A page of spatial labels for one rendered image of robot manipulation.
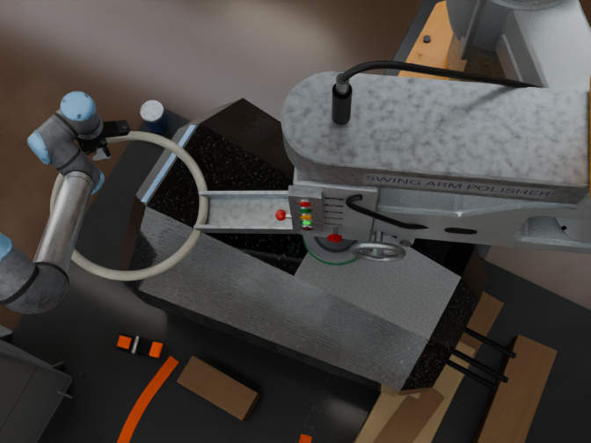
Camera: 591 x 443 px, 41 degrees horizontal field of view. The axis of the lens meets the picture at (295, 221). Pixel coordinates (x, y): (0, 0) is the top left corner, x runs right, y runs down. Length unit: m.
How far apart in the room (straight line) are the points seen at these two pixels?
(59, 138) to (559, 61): 1.35
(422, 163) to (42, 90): 2.48
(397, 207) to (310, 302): 0.66
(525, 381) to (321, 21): 1.83
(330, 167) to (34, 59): 2.46
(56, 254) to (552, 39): 1.34
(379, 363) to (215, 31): 1.89
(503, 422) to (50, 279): 1.89
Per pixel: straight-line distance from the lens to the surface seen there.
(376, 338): 2.52
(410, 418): 3.02
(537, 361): 3.26
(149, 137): 2.59
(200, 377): 3.18
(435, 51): 2.86
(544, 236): 2.17
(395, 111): 1.73
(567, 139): 1.77
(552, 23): 2.16
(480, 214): 1.96
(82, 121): 2.35
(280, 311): 2.59
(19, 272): 1.88
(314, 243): 2.50
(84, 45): 3.92
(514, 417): 3.21
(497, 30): 2.25
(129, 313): 3.40
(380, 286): 2.50
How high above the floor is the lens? 3.26
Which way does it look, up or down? 73 degrees down
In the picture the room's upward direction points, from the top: 7 degrees counter-clockwise
